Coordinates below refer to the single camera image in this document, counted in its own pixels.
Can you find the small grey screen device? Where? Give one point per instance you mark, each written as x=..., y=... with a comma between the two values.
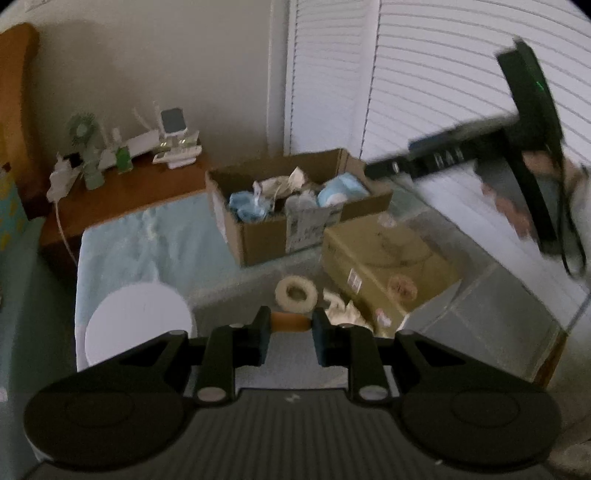
x=171, y=122

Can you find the white window blind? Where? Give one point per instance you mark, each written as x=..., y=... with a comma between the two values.
x=332, y=74
x=443, y=83

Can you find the white flat set-top box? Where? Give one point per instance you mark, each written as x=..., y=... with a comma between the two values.
x=178, y=150

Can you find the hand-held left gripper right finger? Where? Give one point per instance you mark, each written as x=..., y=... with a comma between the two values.
x=319, y=340

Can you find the white router with antennas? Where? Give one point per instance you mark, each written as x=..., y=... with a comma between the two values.
x=138, y=141

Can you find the white round lid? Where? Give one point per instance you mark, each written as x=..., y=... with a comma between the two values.
x=138, y=323

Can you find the small green desk fan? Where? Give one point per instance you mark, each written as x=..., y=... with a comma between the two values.
x=83, y=134

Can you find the person's right hand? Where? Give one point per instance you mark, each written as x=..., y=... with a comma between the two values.
x=542, y=165

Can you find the wooden nightstand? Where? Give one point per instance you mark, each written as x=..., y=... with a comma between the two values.
x=124, y=198

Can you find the white power strip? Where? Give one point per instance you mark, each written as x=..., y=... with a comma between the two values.
x=62, y=177

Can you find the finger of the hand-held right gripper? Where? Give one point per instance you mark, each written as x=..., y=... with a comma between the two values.
x=436, y=144
x=415, y=165

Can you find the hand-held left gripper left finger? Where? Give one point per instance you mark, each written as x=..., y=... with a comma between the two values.
x=264, y=339

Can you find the tan soft roll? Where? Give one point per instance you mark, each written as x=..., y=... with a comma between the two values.
x=290, y=322

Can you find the yellow dotted pillow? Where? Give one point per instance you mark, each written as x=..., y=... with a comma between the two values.
x=11, y=212

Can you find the white tape roll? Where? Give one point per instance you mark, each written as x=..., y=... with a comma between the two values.
x=296, y=293

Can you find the closed tan cardboard box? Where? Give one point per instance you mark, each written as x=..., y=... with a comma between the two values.
x=392, y=265

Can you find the wooden headboard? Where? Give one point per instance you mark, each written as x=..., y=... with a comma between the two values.
x=16, y=115

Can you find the light blue bed sheet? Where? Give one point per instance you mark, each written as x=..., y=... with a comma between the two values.
x=143, y=249

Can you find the white crumpled rag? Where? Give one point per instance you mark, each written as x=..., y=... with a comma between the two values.
x=344, y=311

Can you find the green bottle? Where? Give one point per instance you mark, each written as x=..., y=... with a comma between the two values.
x=123, y=159

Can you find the teal bed cover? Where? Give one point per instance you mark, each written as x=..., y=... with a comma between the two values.
x=32, y=332

